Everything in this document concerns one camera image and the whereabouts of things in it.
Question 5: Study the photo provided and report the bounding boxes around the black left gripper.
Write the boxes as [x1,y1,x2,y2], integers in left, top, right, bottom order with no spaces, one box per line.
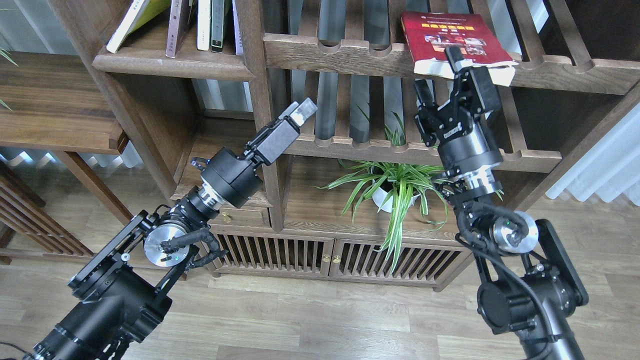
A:
[191,97,318,210]

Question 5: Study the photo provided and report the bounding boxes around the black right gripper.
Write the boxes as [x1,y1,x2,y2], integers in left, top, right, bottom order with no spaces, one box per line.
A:
[414,46,503,177]

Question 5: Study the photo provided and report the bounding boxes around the maroon book white characters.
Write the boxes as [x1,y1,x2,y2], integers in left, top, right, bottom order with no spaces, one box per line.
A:
[165,0,198,59]

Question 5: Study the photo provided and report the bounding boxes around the yellow green book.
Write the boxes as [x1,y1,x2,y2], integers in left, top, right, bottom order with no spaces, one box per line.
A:
[106,0,171,54]

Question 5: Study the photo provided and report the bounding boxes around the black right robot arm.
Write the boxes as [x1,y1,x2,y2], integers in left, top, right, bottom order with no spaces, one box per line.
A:
[414,47,589,360]

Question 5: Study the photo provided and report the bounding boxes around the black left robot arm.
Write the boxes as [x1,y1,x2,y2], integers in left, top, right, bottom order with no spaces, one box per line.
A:
[24,98,317,360]

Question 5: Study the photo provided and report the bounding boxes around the red book on shelf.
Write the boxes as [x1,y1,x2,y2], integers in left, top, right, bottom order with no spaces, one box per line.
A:
[401,11,517,87]

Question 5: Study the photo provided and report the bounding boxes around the pale upright book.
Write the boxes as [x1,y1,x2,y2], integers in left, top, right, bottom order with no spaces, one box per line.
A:
[231,0,244,56]

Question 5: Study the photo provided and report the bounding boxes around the dark wooden bookshelf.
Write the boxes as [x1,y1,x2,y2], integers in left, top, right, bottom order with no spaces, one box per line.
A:
[49,0,639,291]

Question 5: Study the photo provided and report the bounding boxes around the spider plant green leaves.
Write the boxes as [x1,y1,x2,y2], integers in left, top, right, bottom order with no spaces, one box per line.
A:
[315,107,505,273]

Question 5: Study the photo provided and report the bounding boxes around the white plant pot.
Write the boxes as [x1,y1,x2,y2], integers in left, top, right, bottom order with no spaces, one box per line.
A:
[372,181,420,214]

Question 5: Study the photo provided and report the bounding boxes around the white upright book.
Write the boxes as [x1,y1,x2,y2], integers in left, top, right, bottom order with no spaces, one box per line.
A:
[196,0,211,51]

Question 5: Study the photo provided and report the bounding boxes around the white curtain right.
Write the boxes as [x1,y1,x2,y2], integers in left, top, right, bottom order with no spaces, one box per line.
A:
[545,104,640,207]

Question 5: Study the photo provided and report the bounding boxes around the wooden side table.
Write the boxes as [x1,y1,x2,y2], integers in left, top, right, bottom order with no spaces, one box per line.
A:
[0,52,132,224]

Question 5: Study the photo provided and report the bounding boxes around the black floor cable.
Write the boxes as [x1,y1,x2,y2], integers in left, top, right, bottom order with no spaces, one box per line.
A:
[0,341,33,358]

